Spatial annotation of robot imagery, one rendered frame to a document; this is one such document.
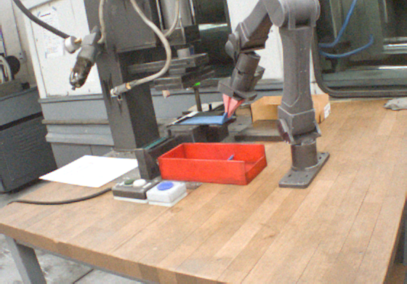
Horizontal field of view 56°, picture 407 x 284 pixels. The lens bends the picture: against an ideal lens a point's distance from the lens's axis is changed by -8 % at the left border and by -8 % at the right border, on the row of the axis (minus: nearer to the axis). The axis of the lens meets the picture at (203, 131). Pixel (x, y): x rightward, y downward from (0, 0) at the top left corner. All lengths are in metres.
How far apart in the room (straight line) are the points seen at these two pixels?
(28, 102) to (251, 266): 3.85
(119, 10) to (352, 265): 1.00
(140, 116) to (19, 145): 2.98
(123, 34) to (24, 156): 3.14
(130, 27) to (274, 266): 0.87
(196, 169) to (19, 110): 3.41
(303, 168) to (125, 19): 0.70
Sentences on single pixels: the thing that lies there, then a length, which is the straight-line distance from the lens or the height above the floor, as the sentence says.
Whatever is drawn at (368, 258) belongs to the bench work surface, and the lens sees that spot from 0.67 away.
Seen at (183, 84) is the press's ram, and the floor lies 1.12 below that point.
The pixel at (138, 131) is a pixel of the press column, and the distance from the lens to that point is 1.41.
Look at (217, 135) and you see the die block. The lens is 1.32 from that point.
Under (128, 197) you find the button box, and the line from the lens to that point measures 1.01.
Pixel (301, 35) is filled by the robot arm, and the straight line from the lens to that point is 0.89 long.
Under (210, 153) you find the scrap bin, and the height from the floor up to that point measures 0.93.
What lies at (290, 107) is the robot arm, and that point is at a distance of 0.94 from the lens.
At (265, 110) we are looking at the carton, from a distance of 1.43.
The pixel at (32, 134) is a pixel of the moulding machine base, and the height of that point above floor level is 0.52.
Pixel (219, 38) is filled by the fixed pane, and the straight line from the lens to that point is 1.94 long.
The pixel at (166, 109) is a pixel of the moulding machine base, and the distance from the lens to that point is 2.19.
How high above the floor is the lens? 1.28
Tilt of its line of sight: 15 degrees down
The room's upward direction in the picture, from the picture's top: 10 degrees counter-clockwise
